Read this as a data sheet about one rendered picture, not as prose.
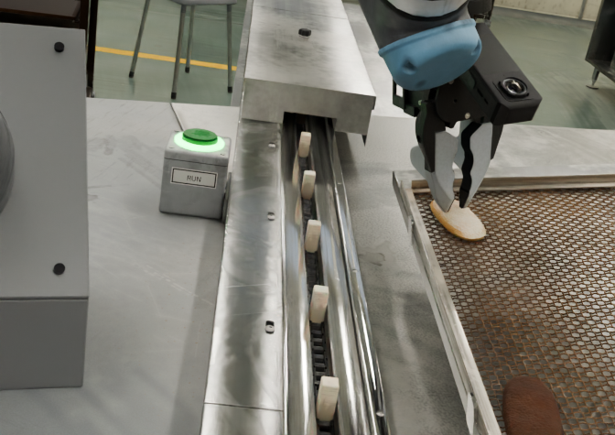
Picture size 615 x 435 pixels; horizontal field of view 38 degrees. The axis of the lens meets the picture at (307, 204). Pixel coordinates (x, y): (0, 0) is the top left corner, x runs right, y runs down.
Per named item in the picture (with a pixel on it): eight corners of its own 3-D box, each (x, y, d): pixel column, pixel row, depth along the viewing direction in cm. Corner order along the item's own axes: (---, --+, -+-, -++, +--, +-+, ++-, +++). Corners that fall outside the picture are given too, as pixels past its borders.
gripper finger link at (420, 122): (449, 164, 89) (458, 78, 86) (459, 169, 87) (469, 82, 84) (409, 169, 87) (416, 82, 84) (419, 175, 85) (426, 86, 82)
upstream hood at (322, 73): (255, -22, 236) (260, -55, 233) (322, -12, 238) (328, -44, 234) (237, 129, 121) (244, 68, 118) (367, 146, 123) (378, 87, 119)
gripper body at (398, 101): (452, 100, 94) (456, -17, 89) (502, 122, 86) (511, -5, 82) (389, 111, 91) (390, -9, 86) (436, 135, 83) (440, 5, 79)
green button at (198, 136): (182, 138, 101) (184, 125, 101) (217, 144, 102) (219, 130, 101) (178, 151, 98) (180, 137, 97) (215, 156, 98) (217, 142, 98)
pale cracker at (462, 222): (422, 203, 94) (422, 194, 94) (456, 200, 95) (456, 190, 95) (458, 244, 85) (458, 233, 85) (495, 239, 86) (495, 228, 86)
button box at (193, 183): (161, 212, 107) (170, 125, 103) (227, 221, 108) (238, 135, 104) (153, 242, 100) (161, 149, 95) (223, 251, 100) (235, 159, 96)
